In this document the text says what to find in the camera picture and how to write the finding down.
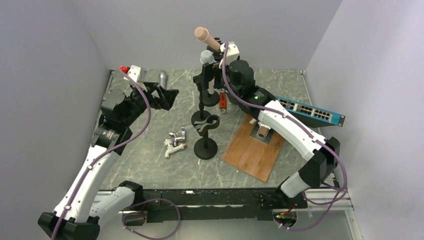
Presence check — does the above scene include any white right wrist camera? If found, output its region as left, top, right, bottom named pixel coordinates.
left=219, top=42, right=240, bottom=65

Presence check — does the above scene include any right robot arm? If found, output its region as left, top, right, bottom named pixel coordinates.
left=197, top=59, right=341, bottom=208

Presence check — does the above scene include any white microphone with stand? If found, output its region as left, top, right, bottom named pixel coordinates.
left=200, top=50, right=219, bottom=107

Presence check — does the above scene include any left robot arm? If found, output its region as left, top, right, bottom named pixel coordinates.
left=38, top=82, right=179, bottom=240

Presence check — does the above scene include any black front microphone stand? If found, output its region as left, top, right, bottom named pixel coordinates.
left=193, top=114, right=220, bottom=160

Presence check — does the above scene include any grey handheld microphone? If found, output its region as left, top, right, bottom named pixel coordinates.
left=158, top=70, right=168, bottom=89

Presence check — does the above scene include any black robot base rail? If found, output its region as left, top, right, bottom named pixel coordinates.
left=124, top=187, right=308, bottom=223

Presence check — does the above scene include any wooden board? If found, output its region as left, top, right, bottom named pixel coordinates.
left=221, top=115, right=285, bottom=183

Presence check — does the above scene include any blue network switch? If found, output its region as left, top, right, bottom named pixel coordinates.
left=274, top=96, right=346, bottom=128

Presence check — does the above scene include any chrome white faucet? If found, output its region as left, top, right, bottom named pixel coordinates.
left=163, top=127, right=187, bottom=159

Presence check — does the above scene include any pink microphone on stand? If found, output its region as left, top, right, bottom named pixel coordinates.
left=194, top=26, right=223, bottom=61

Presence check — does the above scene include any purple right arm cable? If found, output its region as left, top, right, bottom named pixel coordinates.
left=221, top=41, right=349, bottom=232

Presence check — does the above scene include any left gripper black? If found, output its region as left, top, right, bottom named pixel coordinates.
left=121, top=81, right=179, bottom=127

